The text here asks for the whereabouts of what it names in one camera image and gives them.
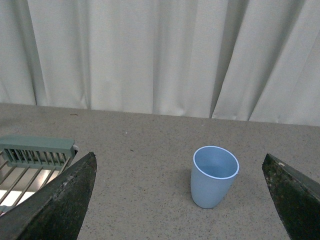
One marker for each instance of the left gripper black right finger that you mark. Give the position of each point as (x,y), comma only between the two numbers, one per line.
(296,198)

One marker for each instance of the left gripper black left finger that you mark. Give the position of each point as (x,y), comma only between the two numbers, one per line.
(57,211)

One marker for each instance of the light blue plastic cup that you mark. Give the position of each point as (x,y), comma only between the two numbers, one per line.
(214,170)

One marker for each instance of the green dish rack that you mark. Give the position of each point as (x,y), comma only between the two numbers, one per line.
(28,163)

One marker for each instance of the white pleated curtain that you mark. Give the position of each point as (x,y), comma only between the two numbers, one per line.
(245,60)

